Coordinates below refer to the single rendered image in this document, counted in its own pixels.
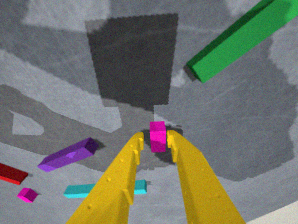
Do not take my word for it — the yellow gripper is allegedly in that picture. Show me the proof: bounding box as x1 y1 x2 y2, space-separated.
66 130 246 224

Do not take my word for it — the green rod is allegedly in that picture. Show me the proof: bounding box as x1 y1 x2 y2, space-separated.
187 0 298 83

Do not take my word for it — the magenta rod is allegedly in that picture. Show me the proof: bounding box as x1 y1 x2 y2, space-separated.
17 188 38 202
150 121 166 152

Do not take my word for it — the purple rod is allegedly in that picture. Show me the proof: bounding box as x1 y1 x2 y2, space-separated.
37 137 99 172

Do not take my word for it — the turquoise rod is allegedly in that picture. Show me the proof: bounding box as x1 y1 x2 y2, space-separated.
63 180 147 198

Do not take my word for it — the red flat bar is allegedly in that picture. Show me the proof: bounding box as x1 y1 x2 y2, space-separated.
0 163 28 185

